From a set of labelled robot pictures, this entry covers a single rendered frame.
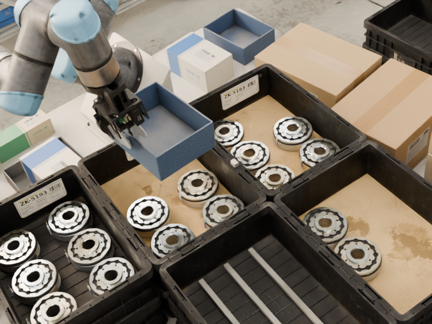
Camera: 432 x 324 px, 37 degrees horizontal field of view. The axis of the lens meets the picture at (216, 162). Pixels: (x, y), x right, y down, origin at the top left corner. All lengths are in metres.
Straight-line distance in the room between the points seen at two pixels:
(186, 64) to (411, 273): 1.02
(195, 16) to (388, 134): 2.23
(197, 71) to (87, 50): 0.97
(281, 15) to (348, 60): 1.79
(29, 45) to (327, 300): 0.78
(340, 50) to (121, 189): 0.77
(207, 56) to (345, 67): 0.46
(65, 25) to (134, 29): 2.64
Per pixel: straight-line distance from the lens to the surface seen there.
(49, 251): 1.59
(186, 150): 1.33
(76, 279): 1.53
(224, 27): 2.34
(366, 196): 1.59
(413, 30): 2.71
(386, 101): 1.79
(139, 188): 1.65
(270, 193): 1.46
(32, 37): 1.20
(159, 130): 1.44
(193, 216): 1.56
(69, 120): 2.11
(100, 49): 1.14
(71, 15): 1.11
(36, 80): 1.21
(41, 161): 1.87
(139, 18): 3.83
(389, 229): 1.53
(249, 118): 1.79
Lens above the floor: 2.03
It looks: 46 degrees down
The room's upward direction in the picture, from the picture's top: 9 degrees counter-clockwise
